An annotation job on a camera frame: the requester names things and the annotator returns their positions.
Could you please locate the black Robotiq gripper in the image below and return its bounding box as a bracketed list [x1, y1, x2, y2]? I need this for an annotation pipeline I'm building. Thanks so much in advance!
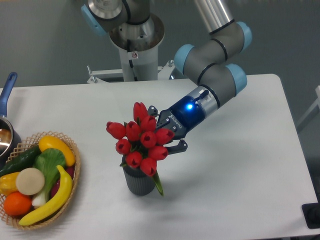
[147, 96, 205, 154]

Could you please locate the red tulip bouquet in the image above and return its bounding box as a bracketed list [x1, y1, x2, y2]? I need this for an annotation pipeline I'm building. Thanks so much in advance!
[106, 102, 174, 196]

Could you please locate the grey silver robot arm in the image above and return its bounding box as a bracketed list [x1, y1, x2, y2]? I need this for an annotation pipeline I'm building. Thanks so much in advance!
[81, 0, 252, 154]

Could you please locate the dark grey ribbed vase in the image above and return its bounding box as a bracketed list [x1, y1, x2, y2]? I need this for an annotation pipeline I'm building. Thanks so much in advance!
[122, 165, 156, 196]

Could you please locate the dark red vegetable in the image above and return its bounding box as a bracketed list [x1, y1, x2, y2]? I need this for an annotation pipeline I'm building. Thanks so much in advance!
[50, 166, 75, 199]

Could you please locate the yellow banana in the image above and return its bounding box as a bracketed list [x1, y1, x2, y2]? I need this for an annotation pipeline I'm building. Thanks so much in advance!
[18, 165, 73, 226]

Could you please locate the yellow squash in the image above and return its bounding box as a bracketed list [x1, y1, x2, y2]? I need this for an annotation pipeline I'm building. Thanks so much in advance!
[38, 135, 76, 167]

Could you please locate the green bok choy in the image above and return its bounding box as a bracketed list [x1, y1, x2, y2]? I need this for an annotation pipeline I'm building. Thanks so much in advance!
[32, 148, 66, 208]

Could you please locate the woven wicker basket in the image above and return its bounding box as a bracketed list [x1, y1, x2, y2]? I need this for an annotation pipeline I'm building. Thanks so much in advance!
[0, 131, 81, 230]

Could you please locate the green cucumber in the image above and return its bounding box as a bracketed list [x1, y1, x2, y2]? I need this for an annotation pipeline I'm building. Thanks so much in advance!
[0, 145, 41, 177]

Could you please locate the beige round disc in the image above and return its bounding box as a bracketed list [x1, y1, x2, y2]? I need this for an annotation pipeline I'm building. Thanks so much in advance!
[15, 167, 45, 196]

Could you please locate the black device at edge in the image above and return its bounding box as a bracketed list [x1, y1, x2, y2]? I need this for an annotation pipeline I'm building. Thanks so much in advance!
[301, 202, 320, 229]

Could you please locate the yellow bell pepper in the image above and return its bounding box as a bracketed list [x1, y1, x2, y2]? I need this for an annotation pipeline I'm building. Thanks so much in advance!
[0, 172, 20, 196]

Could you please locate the orange fruit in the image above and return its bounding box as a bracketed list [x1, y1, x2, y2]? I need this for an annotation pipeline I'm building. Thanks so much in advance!
[3, 191, 32, 216]

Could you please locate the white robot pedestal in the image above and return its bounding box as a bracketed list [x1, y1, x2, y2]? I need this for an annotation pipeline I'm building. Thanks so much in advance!
[87, 47, 183, 84]

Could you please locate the white frame at right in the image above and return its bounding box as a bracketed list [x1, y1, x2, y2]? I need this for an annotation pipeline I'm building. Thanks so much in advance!
[296, 85, 320, 133]

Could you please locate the blue handled saucepan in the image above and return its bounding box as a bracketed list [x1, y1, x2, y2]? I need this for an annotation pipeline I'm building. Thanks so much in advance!
[0, 72, 22, 169]

